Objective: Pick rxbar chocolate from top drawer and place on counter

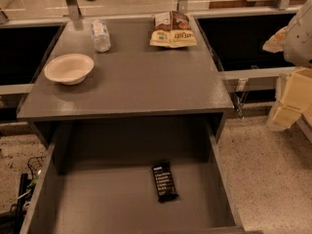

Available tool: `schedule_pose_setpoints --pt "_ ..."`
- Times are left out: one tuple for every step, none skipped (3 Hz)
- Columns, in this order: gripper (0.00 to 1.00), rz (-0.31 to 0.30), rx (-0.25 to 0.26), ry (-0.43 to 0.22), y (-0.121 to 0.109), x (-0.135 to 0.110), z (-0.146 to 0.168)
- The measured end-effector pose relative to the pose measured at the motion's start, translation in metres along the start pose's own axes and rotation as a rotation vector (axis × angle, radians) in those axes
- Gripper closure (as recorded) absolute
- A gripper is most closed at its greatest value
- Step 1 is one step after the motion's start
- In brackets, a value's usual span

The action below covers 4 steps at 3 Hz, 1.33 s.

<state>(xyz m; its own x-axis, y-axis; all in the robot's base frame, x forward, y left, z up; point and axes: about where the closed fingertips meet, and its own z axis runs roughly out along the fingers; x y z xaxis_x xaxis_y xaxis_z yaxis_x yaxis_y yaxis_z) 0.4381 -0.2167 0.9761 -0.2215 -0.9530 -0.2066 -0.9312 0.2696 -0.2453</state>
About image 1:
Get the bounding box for black rxbar chocolate bar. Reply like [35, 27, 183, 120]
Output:
[151, 162, 178, 203]

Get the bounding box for brown yellow snack bag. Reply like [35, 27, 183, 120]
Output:
[149, 11, 197, 49]

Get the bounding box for black cables and base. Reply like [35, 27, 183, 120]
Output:
[0, 156, 45, 234]

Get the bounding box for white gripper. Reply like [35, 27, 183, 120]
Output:
[262, 0, 312, 132]

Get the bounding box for white paper bowl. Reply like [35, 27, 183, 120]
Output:
[44, 54, 94, 85]

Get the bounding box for grey open top drawer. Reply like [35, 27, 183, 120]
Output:
[21, 116, 242, 234]

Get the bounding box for grey counter cabinet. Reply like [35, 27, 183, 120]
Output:
[17, 15, 235, 148]

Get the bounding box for metal railing post left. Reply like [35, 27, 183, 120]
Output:
[65, 0, 81, 20]

